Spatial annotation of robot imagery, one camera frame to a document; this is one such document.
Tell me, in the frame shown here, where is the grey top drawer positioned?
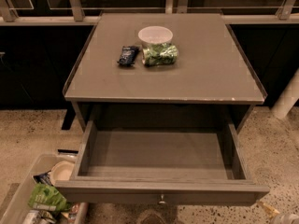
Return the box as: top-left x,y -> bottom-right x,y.
57,121 -> 269,206

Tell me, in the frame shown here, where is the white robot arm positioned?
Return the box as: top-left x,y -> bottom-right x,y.
257,68 -> 299,224

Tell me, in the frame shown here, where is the small metal drawer knob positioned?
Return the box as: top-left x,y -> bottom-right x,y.
158,194 -> 167,205

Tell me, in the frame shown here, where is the green crumpled snack bag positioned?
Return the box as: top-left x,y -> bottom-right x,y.
142,43 -> 178,66

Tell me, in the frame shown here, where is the grey wooden cabinet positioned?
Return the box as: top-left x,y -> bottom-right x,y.
64,13 -> 266,126

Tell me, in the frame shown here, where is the white paper plate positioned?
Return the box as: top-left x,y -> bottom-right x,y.
50,161 -> 75,186

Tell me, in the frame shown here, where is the dark blue snack packet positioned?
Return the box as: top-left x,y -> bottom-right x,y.
118,46 -> 139,67

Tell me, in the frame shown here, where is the green chip bag in bin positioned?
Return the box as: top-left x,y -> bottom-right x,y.
28,183 -> 71,212

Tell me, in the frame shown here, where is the dark snack packet in bin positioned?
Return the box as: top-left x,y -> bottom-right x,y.
33,172 -> 52,186

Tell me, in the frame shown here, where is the clear plastic storage bin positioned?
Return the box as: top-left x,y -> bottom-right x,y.
1,154 -> 88,224

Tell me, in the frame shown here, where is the white can in bin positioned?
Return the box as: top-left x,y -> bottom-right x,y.
22,210 -> 57,224

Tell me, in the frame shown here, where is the metal glass railing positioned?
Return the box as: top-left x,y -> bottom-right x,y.
0,0 -> 299,24

